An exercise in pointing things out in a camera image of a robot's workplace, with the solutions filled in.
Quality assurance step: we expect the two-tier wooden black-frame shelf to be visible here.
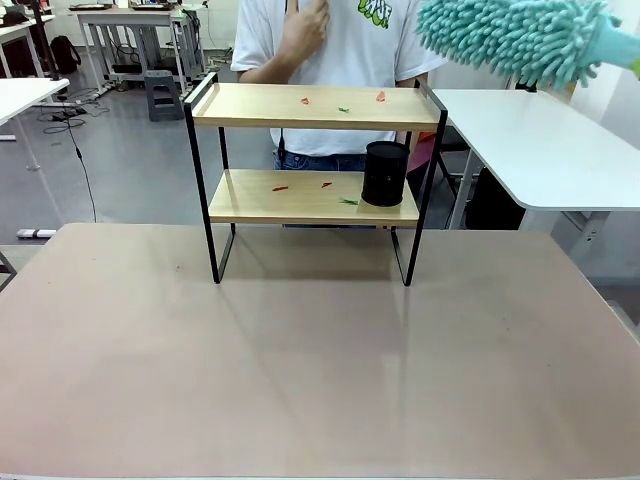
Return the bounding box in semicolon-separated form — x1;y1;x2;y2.
183;71;449;288

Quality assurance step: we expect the grey plastic step stool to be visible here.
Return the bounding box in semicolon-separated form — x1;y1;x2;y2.
144;70;187;123

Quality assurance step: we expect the white rounded-corner table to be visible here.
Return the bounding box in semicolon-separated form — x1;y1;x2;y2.
430;88;640;231

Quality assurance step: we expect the pink stool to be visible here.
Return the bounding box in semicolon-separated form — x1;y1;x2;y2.
405;131;440;188

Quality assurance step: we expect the person in white t-shirt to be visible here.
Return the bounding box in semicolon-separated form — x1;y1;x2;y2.
230;0;450;173

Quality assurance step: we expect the black backpack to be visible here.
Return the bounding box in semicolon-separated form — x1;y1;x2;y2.
49;35;83;76

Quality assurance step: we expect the black floor cable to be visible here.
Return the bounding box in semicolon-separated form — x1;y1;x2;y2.
42;89;117;224

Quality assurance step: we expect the teal microfiber chenille duster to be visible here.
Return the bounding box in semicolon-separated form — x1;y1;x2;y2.
414;0;640;94

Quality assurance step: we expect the white table with thin leg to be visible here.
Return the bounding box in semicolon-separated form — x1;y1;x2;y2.
0;77;71;172

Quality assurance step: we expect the person's right hand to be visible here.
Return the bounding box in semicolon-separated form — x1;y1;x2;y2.
282;0;332;57

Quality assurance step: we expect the black mesh pen cup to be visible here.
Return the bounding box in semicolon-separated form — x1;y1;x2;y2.
360;140;411;207

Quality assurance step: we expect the white desk with metal legs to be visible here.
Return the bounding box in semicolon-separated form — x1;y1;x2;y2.
68;2;206;99

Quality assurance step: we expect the person's right forearm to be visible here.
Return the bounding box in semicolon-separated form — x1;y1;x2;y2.
237;43;306;84

